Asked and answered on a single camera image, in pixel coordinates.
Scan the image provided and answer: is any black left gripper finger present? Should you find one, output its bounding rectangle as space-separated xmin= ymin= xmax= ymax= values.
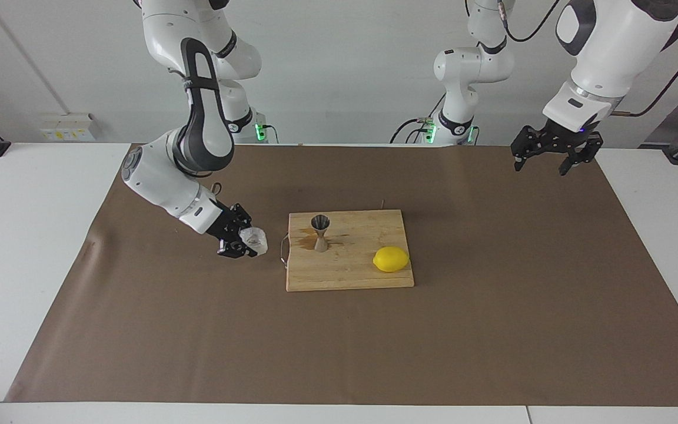
xmin=511 ymin=125 xmax=543 ymax=173
xmin=560 ymin=134 xmax=603 ymax=176

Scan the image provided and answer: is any steel double jigger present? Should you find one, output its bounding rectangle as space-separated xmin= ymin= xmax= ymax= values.
xmin=311 ymin=214 xmax=331 ymax=253

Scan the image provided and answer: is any brown paper table mat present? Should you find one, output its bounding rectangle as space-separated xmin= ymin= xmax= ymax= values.
xmin=5 ymin=143 xmax=678 ymax=407

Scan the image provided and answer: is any wooden cutting board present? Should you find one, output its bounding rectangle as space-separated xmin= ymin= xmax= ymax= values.
xmin=279 ymin=209 xmax=416 ymax=293

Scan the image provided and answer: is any yellow lemon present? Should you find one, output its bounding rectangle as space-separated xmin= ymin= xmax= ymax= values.
xmin=373 ymin=246 xmax=411 ymax=273

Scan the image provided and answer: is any black base cable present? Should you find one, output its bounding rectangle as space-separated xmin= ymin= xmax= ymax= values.
xmin=390 ymin=117 xmax=435 ymax=144

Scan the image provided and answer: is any white wall socket strip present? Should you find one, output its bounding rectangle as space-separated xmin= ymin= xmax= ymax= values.
xmin=41 ymin=114 xmax=98 ymax=142

